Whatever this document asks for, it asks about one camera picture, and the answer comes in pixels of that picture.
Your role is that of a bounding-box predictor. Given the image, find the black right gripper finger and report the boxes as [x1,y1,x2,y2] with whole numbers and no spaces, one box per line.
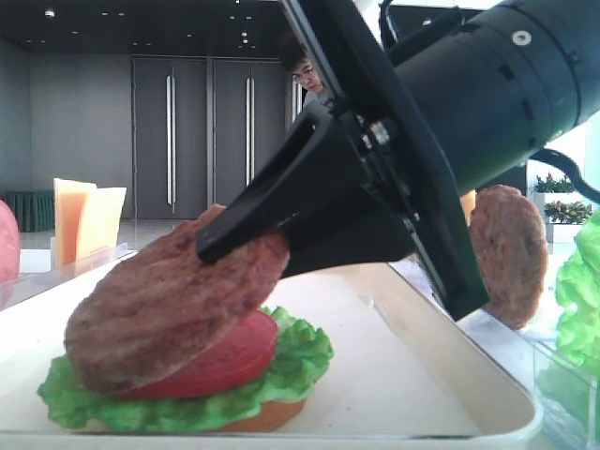
[282,196,415,278]

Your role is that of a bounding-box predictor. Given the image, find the red tomato slice standing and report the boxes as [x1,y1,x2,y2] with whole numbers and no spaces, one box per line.
[0,202,21,283]

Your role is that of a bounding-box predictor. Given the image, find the bottom bun slice on tray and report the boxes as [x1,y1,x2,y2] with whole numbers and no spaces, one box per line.
[84,398,307,434]

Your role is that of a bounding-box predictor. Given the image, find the clear acrylic rack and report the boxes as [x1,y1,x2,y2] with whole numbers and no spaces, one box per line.
[1,244,134,310]
[388,252,600,450]

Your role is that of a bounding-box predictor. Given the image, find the red tomato slice on stack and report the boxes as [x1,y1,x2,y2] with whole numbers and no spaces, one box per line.
[121,311,278,400]

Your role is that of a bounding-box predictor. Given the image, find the brown meat patty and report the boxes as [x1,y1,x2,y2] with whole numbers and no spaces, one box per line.
[469,185,548,330]
[64,205,290,396]

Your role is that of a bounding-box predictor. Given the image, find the clear acrylic left rack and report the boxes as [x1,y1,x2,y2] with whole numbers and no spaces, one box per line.
[1,244,134,310]

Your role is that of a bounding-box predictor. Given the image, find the dark double door left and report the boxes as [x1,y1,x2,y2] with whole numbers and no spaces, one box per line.
[133,58,207,219]

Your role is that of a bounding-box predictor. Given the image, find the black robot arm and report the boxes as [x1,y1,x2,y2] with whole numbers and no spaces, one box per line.
[197,1,599,320]

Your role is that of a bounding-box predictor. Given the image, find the orange cheese slice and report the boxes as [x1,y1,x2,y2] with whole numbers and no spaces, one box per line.
[76,187,127,260]
[53,178,97,267]

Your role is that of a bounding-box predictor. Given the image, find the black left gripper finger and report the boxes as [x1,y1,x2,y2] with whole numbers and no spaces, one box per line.
[197,105,369,263]

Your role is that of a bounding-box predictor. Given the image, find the orange cheese slice right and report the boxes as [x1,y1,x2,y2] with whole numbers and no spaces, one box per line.
[76,187,127,260]

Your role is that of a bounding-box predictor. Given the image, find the green lettuce leaf standing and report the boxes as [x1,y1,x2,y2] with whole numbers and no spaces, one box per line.
[555,213,599,376]

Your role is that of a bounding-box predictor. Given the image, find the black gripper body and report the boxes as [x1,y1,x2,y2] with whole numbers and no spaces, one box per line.
[281,1,488,321]

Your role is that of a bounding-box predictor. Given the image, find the orange cheese slice left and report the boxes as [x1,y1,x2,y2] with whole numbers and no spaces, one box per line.
[53,178,97,267]

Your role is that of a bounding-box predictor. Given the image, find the dark double door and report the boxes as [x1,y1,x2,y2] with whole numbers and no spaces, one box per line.
[133,58,207,219]
[213,60,288,205]

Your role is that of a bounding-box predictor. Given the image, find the potted plants in planter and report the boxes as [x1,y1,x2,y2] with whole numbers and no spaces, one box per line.
[532,172,594,244]

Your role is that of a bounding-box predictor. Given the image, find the green lettuce leaf on stack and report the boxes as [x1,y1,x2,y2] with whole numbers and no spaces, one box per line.
[37,307,334,429]

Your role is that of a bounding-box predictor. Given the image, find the black cable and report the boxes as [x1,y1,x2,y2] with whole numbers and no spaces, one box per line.
[532,148,600,205]

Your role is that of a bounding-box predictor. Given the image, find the brown meat patty rear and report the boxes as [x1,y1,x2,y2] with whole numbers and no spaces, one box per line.
[469,185,548,330]

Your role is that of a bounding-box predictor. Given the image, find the green skirted table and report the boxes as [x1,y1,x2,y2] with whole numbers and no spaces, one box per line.
[1,190,55,233]

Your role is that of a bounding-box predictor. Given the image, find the brown meat patty front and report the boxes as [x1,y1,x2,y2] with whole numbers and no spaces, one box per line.
[64,205,290,396]

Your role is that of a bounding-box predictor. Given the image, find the clear acrylic right rack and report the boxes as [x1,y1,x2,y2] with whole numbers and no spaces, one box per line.
[388,252,600,450]

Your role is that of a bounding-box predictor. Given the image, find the person with glasses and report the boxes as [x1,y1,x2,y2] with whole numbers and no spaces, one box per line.
[277,32,328,107]

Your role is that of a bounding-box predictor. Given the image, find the dark double door middle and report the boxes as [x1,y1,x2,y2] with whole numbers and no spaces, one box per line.
[213,60,288,205]

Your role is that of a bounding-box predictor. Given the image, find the white rectangular tray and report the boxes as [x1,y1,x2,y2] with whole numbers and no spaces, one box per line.
[1,263,543,449]

